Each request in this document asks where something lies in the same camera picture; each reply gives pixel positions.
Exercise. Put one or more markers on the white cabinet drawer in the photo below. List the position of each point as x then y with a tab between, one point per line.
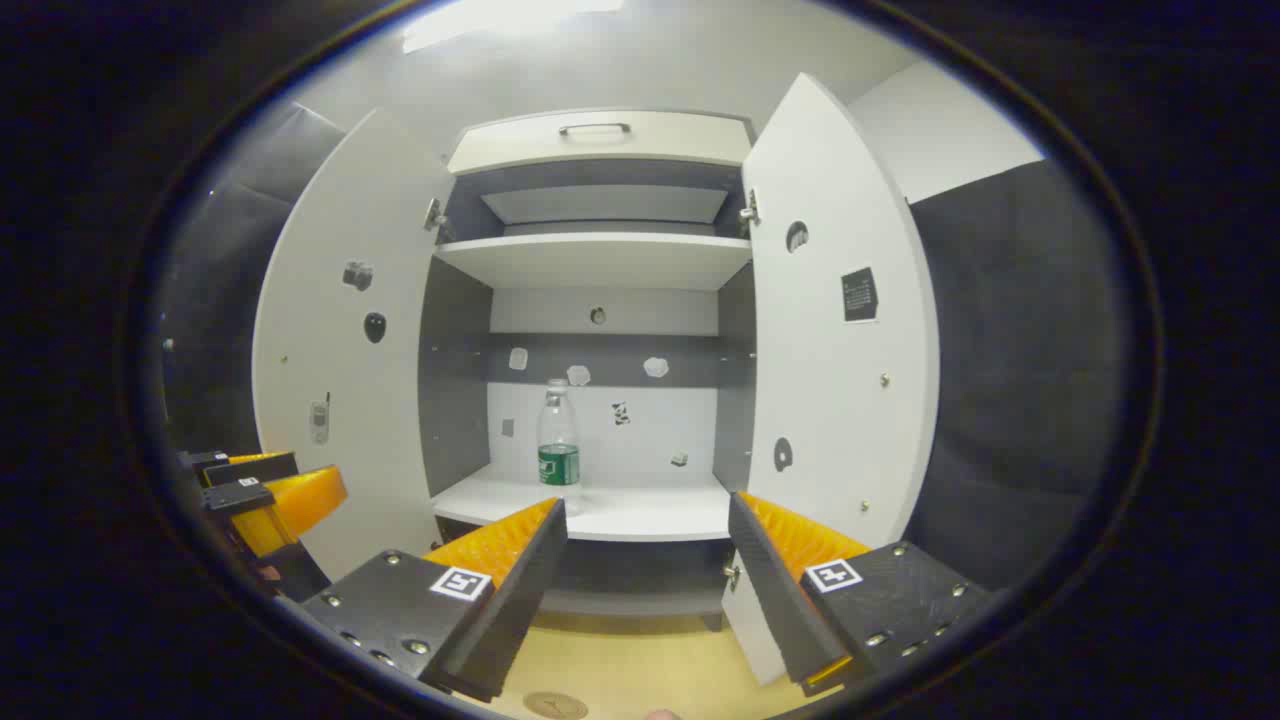
600	155

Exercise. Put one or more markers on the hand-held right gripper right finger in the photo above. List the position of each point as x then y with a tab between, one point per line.
770	600

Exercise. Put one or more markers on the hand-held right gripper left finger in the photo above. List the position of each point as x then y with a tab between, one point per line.
520	590

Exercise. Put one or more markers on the white cabinet shelf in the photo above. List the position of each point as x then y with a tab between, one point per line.
640	515
600	262

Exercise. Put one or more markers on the round brown coaster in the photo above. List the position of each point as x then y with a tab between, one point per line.
555	706

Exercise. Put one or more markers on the clear plastic bottle green label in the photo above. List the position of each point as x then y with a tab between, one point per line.
558	440

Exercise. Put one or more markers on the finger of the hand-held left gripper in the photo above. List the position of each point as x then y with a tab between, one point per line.
245	468
295	505

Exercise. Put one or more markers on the white cabinet door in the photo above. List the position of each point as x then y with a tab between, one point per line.
830	400
385	450

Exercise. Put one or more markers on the white cabinet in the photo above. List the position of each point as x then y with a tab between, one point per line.
600	515

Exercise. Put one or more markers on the metal door hinge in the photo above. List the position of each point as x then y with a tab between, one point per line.
436	218
731	577
748	212

